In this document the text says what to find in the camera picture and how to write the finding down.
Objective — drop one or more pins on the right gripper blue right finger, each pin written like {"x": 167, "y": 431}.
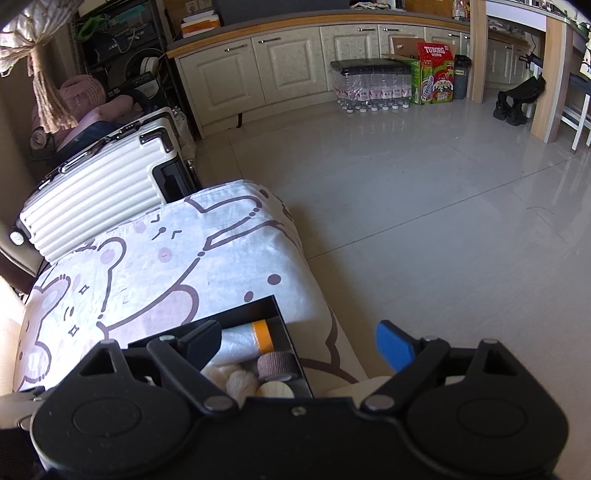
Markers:
{"x": 416, "y": 365}

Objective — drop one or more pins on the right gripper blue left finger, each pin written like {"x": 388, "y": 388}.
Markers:
{"x": 181, "y": 359}

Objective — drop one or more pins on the plastic roll with orange cap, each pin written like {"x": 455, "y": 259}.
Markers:
{"x": 243, "y": 343}

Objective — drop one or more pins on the cream fluffy plush toy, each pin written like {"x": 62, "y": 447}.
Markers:
{"x": 233, "y": 380}

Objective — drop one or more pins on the brown bandage tape roll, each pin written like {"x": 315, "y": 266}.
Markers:
{"x": 277, "y": 366}

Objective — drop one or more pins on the black open box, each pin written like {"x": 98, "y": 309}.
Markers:
{"x": 263, "y": 309}

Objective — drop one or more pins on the bear print bed sheet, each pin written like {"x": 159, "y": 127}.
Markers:
{"x": 218, "y": 249}

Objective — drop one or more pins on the white ribbed suitcase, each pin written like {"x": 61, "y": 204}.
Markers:
{"x": 134, "y": 169}

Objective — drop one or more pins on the black object on floor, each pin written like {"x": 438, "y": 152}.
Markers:
{"x": 509, "y": 104}

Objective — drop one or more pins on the pink plush pillow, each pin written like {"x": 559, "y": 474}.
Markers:
{"x": 86, "y": 99}

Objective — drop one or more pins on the curtain tassel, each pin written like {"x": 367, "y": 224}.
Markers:
{"x": 53, "y": 112}

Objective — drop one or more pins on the pack of water bottles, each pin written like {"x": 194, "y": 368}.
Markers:
{"x": 363, "y": 85}

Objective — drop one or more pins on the cream kitchen cabinets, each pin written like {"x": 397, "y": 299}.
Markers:
{"x": 247, "y": 71}

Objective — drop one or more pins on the red green carton box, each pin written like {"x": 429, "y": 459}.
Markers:
{"x": 433, "y": 74}

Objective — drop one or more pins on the black trash bin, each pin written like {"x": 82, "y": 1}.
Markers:
{"x": 462, "y": 68}

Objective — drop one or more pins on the white stool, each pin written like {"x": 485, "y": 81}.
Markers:
{"x": 578, "y": 118}

